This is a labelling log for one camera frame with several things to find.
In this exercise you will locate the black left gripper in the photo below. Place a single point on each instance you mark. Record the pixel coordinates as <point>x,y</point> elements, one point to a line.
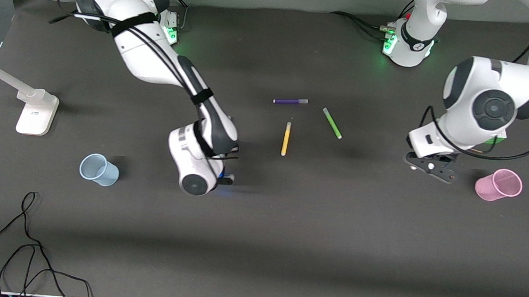
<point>444,159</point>

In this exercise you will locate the multicolour puzzle cube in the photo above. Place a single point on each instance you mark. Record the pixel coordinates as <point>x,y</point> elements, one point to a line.
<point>495,140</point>

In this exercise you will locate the translucent pink cup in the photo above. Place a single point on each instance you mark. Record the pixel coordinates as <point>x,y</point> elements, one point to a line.
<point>492,189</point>

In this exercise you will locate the purple marker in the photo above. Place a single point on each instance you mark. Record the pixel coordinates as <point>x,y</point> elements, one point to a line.
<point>289,101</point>

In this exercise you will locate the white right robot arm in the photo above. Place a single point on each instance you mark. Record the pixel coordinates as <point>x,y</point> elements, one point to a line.
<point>149,59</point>

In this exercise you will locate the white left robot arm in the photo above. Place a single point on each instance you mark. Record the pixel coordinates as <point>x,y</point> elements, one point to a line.
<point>485,104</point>

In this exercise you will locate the green marker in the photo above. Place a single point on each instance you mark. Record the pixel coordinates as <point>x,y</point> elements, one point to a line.
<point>332,123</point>

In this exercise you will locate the white stand with pole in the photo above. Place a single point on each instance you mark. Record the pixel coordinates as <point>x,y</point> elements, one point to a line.
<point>35,118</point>

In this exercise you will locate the translucent blue cup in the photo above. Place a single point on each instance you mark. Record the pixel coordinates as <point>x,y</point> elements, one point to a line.
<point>102,173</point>

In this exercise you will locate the yellow marker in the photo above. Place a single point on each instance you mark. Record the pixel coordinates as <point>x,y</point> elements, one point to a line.
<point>286,140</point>

